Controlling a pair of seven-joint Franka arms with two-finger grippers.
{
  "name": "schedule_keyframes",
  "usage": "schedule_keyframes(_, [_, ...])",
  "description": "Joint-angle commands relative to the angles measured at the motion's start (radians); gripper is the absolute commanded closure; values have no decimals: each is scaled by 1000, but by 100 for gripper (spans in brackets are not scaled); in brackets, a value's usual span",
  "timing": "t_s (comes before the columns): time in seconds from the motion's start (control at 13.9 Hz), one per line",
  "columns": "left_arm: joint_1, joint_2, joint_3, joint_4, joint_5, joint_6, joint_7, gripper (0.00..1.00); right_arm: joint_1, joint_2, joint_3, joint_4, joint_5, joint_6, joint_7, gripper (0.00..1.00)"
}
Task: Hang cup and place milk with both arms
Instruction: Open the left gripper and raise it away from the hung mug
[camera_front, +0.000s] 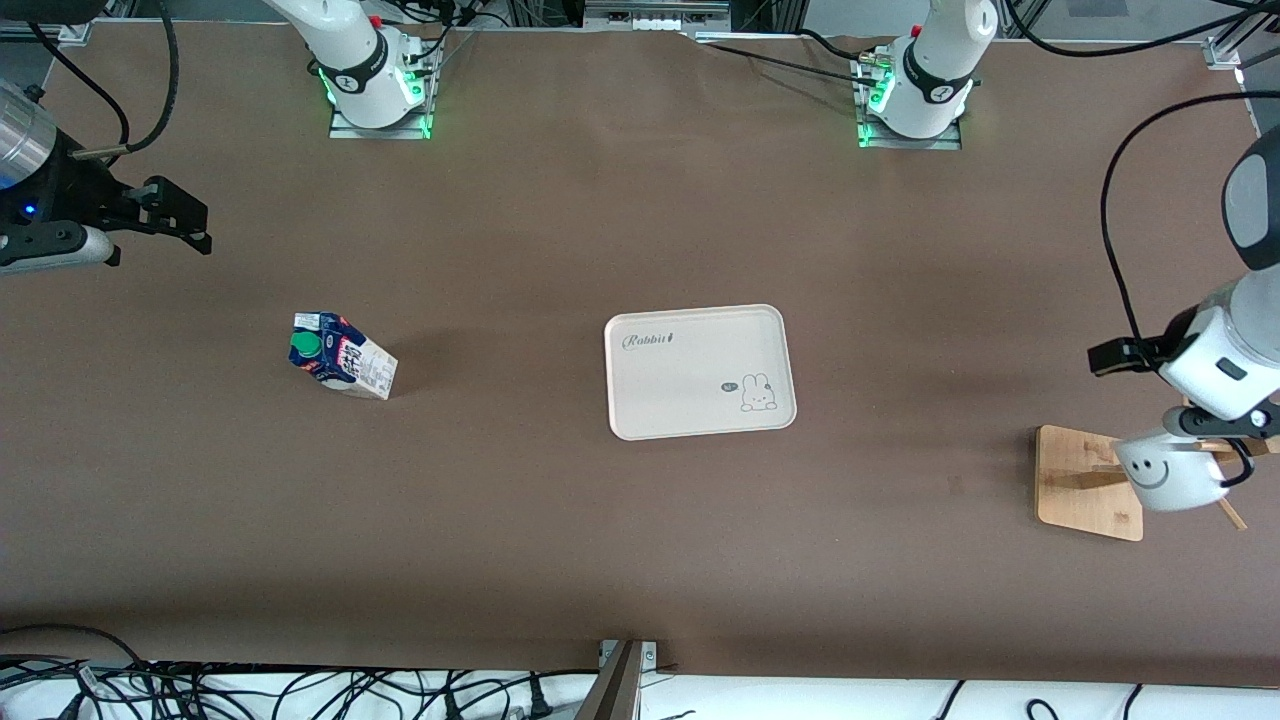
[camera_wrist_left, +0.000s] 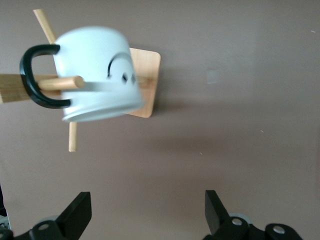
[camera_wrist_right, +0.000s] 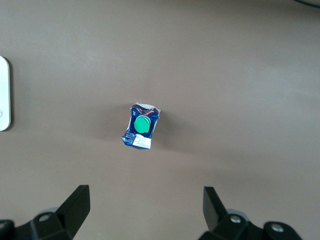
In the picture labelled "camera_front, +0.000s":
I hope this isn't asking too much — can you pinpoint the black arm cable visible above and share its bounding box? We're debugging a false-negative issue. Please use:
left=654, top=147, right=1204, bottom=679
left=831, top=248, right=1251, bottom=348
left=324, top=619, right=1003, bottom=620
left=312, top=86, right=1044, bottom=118
left=25, top=0, right=181, bottom=163
left=1098, top=90, right=1280, bottom=343

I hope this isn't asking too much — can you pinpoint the aluminium frame profile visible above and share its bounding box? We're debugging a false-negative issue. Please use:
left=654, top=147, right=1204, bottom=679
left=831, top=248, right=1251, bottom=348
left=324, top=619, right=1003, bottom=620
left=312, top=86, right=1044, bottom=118
left=0, top=15, right=93, bottom=46

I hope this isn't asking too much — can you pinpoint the wooden cup rack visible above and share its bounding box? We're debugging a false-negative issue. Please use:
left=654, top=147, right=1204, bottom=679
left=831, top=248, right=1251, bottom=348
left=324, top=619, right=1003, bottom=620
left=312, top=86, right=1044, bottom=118
left=1035, top=396, right=1280, bottom=542

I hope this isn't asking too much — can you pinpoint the black table cable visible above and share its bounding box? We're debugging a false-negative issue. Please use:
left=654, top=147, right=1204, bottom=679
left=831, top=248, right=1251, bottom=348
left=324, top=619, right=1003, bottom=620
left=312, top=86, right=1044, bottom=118
left=795, top=28, right=871, bottom=63
left=685, top=35, right=886, bottom=86

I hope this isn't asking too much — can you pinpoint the black overhead cable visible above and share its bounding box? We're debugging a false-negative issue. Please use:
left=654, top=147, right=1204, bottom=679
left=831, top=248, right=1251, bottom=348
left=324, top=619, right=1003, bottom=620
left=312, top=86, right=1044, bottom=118
left=1003, top=0, right=1251, bottom=58

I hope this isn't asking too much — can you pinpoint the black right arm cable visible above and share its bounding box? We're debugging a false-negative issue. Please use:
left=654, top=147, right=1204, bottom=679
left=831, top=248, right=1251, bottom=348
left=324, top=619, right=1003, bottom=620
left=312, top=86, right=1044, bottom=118
left=25, top=0, right=181, bottom=163

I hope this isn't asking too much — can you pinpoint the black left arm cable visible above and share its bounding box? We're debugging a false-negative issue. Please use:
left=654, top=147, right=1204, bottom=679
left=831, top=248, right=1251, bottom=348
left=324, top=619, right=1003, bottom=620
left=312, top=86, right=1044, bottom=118
left=1098, top=90, right=1280, bottom=343

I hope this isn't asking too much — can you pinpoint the dark aluminium post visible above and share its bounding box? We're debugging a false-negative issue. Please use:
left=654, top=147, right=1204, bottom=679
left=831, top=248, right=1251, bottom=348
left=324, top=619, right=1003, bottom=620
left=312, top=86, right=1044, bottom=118
left=575, top=640, right=646, bottom=720

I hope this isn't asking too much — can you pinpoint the cream rabbit print tray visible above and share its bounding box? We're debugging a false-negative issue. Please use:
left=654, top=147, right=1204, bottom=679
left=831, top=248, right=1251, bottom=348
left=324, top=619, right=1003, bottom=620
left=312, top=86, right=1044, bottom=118
left=603, top=303, right=799, bottom=442

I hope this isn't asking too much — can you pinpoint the blue white milk carton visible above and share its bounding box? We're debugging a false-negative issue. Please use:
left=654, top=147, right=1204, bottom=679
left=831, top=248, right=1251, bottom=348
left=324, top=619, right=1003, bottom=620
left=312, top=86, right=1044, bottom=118
left=290, top=311, right=399, bottom=401

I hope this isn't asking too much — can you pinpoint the white smiley face cup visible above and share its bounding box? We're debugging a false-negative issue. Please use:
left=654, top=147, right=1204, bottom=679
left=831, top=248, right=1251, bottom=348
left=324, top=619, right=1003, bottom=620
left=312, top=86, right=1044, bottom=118
left=1113, top=428, right=1257, bottom=514

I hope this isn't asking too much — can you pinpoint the grey power strip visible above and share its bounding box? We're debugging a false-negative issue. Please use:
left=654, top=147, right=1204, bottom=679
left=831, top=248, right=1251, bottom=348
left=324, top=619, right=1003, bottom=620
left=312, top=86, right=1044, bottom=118
left=583, top=0, right=733, bottom=33

